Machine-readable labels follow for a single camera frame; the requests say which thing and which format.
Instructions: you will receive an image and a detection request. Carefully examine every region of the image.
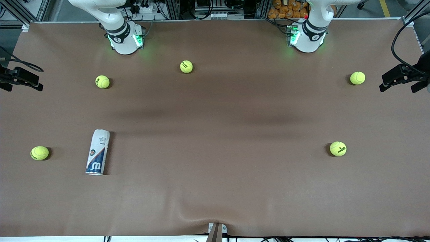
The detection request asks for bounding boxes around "orange packaged items pile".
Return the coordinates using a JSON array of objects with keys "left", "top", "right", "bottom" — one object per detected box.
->
[{"left": 268, "top": 0, "right": 309, "bottom": 19}]

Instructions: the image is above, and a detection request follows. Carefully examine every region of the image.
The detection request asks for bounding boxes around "aluminium frame profile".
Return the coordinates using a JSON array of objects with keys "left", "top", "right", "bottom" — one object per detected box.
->
[
  {"left": 257, "top": 0, "right": 271, "bottom": 18},
  {"left": 165, "top": 0, "right": 180, "bottom": 19},
  {"left": 401, "top": 0, "right": 430, "bottom": 26},
  {"left": 7, "top": 0, "right": 32, "bottom": 28}
]

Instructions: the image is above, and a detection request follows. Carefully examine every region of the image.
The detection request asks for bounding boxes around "white blue tennis ball can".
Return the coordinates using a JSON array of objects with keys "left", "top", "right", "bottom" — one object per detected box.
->
[{"left": 85, "top": 129, "right": 110, "bottom": 175}]

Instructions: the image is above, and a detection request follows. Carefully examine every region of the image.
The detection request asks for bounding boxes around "white terminal strip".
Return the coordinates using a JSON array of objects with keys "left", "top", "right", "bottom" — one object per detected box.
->
[{"left": 211, "top": 12, "right": 244, "bottom": 19}]

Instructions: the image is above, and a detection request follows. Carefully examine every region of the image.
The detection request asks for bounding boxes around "yellow Wilson 3 tennis ball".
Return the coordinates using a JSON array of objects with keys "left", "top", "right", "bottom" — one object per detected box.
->
[{"left": 330, "top": 141, "right": 347, "bottom": 157}]

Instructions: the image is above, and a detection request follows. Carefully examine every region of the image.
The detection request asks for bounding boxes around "grey metal camera bracket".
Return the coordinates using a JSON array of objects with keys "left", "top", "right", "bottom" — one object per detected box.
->
[{"left": 206, "top": 223, "right": 227, "bottom": 242}]

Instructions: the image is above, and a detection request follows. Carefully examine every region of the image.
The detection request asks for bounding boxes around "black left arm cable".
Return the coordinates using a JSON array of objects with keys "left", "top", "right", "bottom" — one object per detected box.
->
[{"left": 391, "top": 21, "right": 430, "bottom": 76}]

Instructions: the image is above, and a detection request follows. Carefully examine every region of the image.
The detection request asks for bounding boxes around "white power strip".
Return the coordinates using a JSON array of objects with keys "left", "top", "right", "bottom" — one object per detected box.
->
[{"left": 129, "top": 0, "right": 162, "bottom": 14}]

